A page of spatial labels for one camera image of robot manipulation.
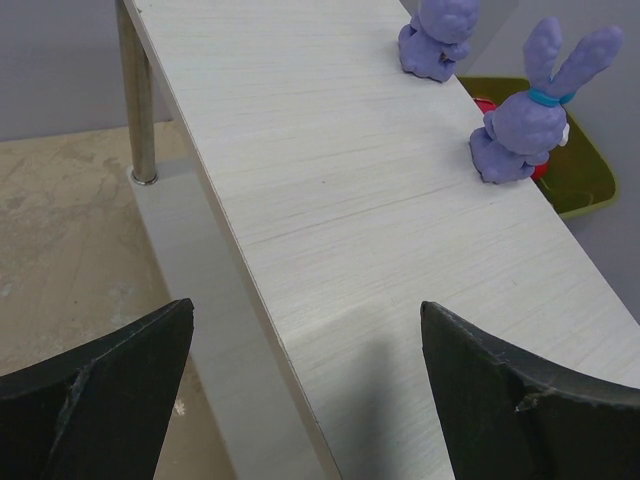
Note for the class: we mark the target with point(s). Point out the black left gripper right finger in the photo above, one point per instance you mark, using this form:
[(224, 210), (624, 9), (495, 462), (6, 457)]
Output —
[(507, 413)]

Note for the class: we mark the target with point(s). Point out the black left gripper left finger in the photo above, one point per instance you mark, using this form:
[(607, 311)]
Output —
[(100, 410)]

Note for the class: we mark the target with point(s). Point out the purple bunny with blue bow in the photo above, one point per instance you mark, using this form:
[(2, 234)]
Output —
[(520, 133)]

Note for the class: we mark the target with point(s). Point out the purple bunny with strawberry cake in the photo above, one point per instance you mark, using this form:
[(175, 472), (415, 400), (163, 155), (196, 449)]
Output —
[(437, 38)]

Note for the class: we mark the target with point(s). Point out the white two-tier shelf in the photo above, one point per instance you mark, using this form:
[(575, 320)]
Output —
[(308, 196)]

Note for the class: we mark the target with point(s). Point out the olive green plastic bin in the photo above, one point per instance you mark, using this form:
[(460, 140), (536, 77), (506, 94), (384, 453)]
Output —
[(577, 180)]

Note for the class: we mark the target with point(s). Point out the red toy apple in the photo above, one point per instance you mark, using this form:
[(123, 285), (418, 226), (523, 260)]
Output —
[(485, 105)]

